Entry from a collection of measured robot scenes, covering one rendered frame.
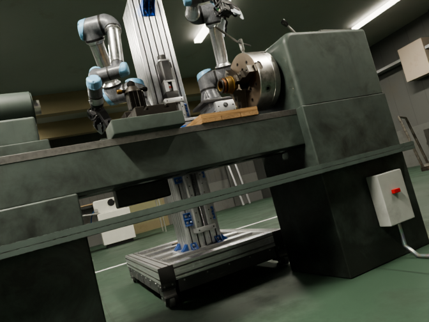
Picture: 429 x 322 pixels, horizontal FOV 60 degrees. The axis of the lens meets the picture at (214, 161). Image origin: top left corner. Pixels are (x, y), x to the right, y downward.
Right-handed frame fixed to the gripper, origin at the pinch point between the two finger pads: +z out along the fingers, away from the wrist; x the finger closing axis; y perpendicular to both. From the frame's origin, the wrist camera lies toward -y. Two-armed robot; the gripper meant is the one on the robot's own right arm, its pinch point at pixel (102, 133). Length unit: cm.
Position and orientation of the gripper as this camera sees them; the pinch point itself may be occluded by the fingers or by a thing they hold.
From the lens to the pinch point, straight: 224.9
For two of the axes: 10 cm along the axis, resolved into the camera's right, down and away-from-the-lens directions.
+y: -7.4, -5.2, 4.2
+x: -6.6, 4.6, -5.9
